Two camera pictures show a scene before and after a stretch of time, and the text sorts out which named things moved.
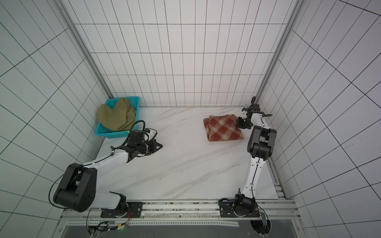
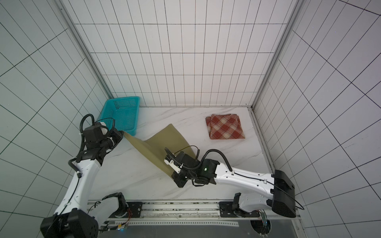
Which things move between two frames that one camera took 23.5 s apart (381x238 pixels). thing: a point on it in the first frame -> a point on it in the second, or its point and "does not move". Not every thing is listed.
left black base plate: (135, 210) does not move
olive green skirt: (121, 116) -> (169, 139)
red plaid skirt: (222, 128) does not move
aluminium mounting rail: (198, 213) does not move
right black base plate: (226, 210) does not move
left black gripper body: (149, 148) -> (114, 139)
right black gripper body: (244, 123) -> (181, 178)
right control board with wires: (261, 227) does not move
